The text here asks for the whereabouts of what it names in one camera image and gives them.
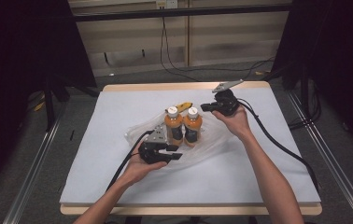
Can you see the white wall power outlet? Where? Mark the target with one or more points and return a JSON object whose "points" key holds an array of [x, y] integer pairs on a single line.
{"points": [[166, 4]]}

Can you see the clear plastic bag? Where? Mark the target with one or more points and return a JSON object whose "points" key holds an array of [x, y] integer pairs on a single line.
{"points": [[208, 137]]}

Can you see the yellow floor tape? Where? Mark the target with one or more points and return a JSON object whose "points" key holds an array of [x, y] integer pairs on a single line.
{"points": [[39, 106]]}

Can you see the silver metal floor rail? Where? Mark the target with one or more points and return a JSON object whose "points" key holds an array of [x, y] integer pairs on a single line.
{"points": [[31, 174], [333, 161]]}

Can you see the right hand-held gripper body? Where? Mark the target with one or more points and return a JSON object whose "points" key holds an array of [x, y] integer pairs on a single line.
{"points": [[226, 101]]}

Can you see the white table mat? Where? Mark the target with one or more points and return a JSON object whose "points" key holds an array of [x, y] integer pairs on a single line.
{"points": [[103, 124]]}

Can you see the orange drink bottle white cap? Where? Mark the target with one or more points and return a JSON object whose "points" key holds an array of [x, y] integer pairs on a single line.
{"points": [[174, 126], [192, 126]]}

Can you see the black curtain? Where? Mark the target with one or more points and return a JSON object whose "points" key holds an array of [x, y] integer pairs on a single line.
{"points": [[16, 77], [339, 62]]}

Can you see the black horizontal metal bar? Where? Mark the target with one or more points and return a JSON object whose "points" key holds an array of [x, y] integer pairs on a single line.
{"points": [[180, 12]]}

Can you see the black metal stand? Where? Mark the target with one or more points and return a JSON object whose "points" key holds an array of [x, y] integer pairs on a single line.
{"points": [[50, 105], [303, 93]]}

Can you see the person's left hand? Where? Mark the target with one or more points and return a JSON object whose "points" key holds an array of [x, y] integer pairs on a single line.
{"points": [[137, 171]]}

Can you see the person's right hand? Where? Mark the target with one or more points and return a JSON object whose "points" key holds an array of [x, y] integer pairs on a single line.
{"points": [[233, 123]]}

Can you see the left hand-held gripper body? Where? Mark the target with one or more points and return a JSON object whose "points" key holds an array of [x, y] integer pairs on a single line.
{"points": [[156, 146]]}

